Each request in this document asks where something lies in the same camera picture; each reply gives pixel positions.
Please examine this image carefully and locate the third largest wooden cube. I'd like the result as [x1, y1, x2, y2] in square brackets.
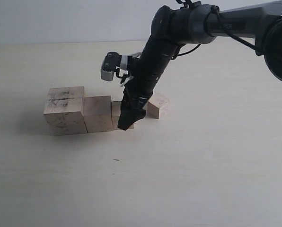
[111, 101, 121, 130]

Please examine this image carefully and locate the smallest wooden cube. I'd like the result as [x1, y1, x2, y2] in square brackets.
[147, 93, 170, 119]

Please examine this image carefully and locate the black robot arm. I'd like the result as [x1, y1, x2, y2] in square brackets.
[118, 0, 282, 130]

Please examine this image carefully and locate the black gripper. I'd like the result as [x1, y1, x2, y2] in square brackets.
[117, 56, 167, 131]

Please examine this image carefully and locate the second largest wooden cube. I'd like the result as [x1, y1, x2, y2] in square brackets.
[83, 96, 114, 133]

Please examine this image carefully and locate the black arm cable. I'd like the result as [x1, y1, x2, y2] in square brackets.
[171, 0, 264, 59]

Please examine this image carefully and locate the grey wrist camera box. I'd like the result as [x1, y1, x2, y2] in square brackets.
[100, 52, 132, 83]

